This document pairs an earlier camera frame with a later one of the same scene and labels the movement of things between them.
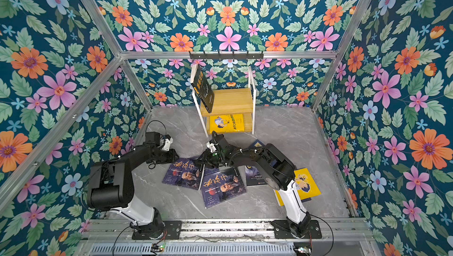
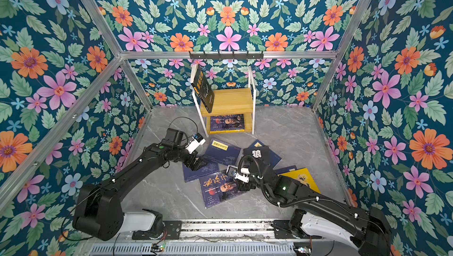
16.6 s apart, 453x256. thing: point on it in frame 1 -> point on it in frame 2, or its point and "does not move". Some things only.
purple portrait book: x=220 y=185 does not move
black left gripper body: x=164 y=157 -> x=190 y=162
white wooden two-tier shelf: x=233 y=110 does not move
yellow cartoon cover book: x=305 y=184 does not move
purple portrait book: x=185 y=173 -> x=227 y=122
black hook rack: x=226 y=56 does not move
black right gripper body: x=213 y=158 -> x=252 y=184
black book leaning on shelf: x=203 y=88 does not move
